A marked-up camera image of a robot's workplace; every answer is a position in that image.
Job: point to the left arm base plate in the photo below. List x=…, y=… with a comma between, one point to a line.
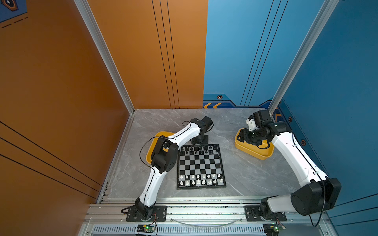
x=156, y=213

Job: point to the yellow right plastic tray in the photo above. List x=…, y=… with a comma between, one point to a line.
x=257, y=152

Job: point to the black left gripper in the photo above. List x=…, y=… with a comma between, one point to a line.
x=205, y=142

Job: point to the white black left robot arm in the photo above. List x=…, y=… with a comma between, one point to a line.
x=163, y=158

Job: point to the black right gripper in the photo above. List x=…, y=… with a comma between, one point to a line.
x=243, y=136

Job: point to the aluminium corner post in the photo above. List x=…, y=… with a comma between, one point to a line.
x=311, y=37
x=95, y=32

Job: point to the aluminium front rail frame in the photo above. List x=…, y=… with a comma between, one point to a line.
x=198, y=216

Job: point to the aluminium corner post left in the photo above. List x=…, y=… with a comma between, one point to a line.
x=95, y=32

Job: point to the left green circuit board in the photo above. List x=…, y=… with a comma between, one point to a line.
x=146, y=230

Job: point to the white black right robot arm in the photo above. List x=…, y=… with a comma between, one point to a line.
x=317, y=191

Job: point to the right green circuit board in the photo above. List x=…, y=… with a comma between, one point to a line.
x=273, y=230

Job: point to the green circuit board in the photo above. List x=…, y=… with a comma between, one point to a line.
x=273, y=230
x=146, y=230

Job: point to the aluminium corner post right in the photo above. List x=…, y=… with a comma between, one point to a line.
x=311, y=37

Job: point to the black white chess board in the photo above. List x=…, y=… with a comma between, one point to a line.
x=201, y=167

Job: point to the yellow left plastic tray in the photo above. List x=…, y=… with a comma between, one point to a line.
x=153, y=144

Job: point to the yellow plastic tray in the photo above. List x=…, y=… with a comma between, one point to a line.
x=153, y=144
x=257, y=152

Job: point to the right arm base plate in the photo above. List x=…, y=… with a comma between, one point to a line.
x=261, y=213

